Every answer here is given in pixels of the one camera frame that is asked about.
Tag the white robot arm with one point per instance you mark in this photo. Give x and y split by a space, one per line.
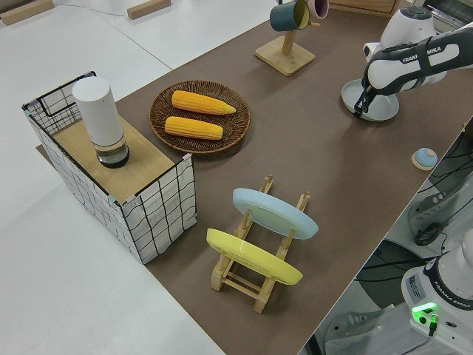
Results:
403 70

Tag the white toaster oven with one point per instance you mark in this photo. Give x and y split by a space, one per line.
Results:
452 11

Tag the white cylinder device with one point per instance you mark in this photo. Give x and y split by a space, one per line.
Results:
101 118

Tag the yellow plate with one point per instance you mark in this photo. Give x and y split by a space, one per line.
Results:
255 259

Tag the yellow corn cob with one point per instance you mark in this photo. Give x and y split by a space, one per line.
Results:
203 102
194 127

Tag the wooden plate rack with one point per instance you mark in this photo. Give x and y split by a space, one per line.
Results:
236 283

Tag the light blue plate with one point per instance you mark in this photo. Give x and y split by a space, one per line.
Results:
273 214

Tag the wooden block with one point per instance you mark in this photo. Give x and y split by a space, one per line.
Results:
26 11
148 8

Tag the round brown wicker basket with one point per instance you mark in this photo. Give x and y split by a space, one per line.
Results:
236 125

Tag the pink mug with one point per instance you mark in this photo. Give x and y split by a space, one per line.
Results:
320 8

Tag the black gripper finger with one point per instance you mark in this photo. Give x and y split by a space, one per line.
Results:
367 103
358 107

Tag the dark blue mug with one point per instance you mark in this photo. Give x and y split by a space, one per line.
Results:
286 15

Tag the wooden board in basket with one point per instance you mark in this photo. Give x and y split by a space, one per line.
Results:
122 170

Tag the wooden mug tree stand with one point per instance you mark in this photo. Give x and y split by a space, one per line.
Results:
285 55

